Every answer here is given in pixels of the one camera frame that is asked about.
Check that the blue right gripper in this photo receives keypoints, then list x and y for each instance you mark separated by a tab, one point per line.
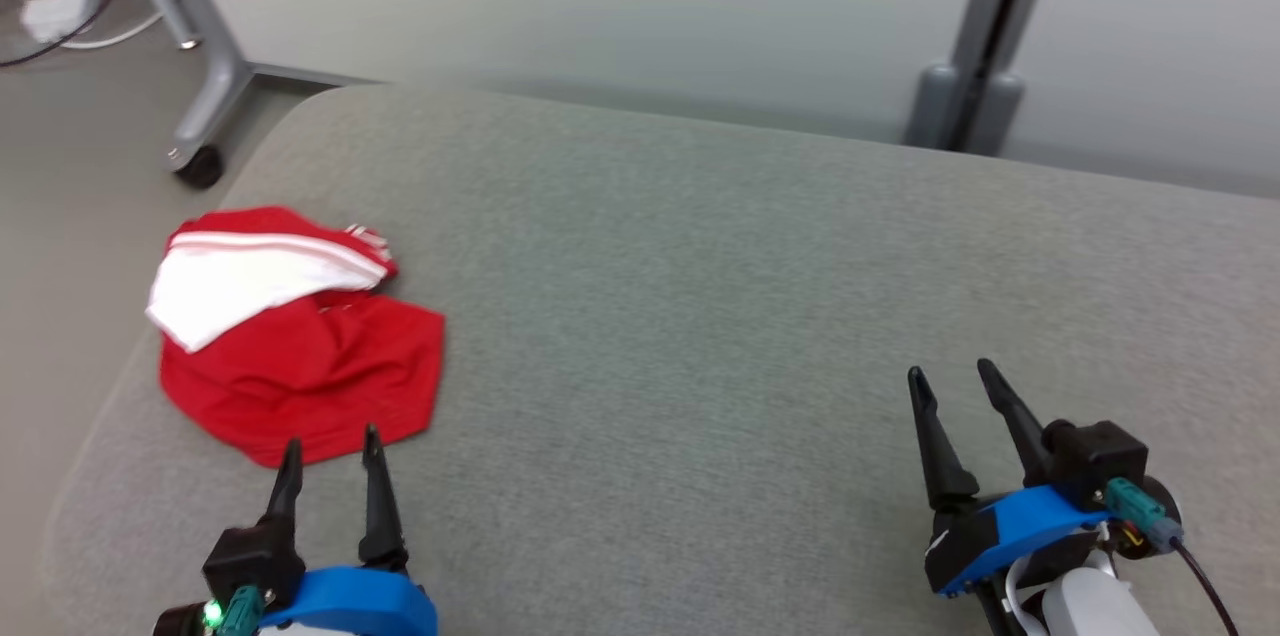
1020	526

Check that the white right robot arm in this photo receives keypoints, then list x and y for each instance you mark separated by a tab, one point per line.
1095	611

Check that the grey wheeled stand leg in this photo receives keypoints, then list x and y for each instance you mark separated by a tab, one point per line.
205	46

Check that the red basketball jersey white sleeves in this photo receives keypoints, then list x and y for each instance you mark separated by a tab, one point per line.
320	376

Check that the grey fabric sofa cushion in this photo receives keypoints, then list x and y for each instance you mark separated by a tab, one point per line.
680	316

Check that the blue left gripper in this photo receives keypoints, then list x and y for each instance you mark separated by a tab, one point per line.
350	606

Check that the grey metal partition post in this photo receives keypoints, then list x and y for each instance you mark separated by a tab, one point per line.
985	36

